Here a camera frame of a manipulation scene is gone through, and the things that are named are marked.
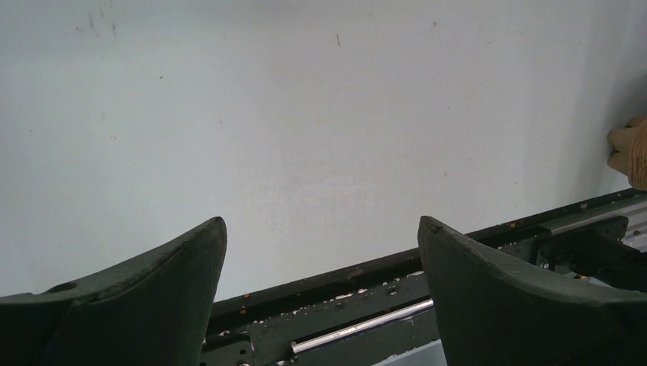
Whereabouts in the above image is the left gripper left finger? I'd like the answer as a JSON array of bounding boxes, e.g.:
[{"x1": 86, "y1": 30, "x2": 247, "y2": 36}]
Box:
[{"x1": 1, "y1": 217, "x2": 227, "y2": 365}]

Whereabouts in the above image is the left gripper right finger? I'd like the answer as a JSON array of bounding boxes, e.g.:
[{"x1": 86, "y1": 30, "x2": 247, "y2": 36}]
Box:
[{"x1": 418, "y1": 217, "x2": 646, "y2": 365}]

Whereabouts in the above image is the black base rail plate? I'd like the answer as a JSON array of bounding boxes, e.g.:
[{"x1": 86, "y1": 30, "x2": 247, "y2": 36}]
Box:
[{"x1": 199, "y1": 189, "x2": 646, "y2": 365}]

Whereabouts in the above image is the brown pulp cup carrier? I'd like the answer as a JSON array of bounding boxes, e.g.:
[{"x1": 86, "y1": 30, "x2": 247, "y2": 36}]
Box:
[{"x1": 607, "y1": 116, "x2": 646, "y2": 191}]

